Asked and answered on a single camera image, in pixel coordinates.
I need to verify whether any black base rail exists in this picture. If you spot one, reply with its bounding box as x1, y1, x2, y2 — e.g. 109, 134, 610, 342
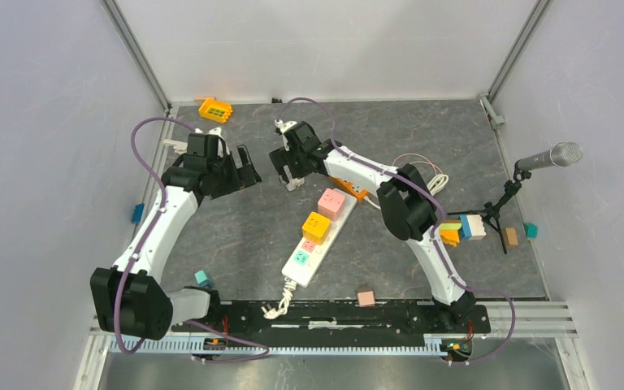
198, 298, 492, 349

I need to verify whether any white cube adapter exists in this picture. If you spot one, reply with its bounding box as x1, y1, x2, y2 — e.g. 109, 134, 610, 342
284, 178, 305, 192

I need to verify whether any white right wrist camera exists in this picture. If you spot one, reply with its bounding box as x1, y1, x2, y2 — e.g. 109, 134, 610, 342
275, 119, 297, 151

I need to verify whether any yellow toy brick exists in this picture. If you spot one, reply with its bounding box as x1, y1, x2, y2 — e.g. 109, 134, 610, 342
198, 97, 233, 124

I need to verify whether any teal cube right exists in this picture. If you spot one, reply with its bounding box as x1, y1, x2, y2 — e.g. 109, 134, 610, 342
523, 222, 539, 240

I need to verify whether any blue wall clip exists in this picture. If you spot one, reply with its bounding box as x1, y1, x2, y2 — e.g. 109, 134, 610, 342
131, 203, 145, 226

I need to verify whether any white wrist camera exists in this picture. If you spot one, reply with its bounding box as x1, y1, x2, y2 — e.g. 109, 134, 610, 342
275, 119, 297, 151
193, 127, 223, 138

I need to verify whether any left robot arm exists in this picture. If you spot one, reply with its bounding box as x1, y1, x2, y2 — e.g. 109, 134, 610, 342
90, 133, 262, 340

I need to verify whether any wooden letter cube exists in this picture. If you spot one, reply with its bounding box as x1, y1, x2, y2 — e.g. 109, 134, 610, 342
503, 227, 519, 248

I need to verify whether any white multicolour power strip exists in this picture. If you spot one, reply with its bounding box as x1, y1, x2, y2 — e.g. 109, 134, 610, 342
281, 188, 358, 288

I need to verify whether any grey microphone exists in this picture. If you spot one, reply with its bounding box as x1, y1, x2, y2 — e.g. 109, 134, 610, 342
515, 142, 583, 171

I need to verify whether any colourful toy block stack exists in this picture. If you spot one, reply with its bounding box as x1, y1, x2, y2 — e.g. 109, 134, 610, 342
439, 214, 487, 247

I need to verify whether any white coiled cable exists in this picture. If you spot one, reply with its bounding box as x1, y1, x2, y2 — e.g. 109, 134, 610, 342
262, 277, 299, 321

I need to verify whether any pink cube socket adapter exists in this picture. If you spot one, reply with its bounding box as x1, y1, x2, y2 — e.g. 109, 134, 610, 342
317, 188, 345, 222

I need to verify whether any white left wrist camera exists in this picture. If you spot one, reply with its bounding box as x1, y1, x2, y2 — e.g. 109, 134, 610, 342
193, 127, 223, 138

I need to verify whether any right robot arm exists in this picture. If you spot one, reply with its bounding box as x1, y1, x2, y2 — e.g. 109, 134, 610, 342
269, 119, 476, 332

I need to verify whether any orange power strip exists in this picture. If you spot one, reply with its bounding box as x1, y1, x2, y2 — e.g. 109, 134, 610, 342
330, 177, 368, 202

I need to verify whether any yellow cube socket adapter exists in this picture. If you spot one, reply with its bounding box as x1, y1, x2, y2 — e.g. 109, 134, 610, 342
301, 212, 332, 245

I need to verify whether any pink charger with cable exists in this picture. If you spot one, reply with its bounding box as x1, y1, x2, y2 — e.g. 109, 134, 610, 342
392, 153, 444, 178

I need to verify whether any white flat bracket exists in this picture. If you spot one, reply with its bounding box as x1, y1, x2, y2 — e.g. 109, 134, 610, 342
162, 139, 188, 154

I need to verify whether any teal plug adapter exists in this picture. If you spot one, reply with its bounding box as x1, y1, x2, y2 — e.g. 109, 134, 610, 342
194, 270, 213, 289

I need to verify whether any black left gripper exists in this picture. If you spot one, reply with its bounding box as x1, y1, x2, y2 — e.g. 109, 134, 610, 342
207, 145, 261, 200

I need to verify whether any small pink plug adapter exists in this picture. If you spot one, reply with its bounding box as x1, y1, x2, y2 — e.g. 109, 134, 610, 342
357, 288, 375, 307

